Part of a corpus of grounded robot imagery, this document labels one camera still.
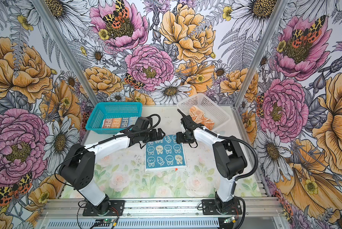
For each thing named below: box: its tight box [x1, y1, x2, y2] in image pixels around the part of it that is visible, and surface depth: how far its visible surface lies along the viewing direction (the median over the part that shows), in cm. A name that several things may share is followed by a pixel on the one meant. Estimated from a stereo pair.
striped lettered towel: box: [101, 116, 139, 129], surface depth 111 cm
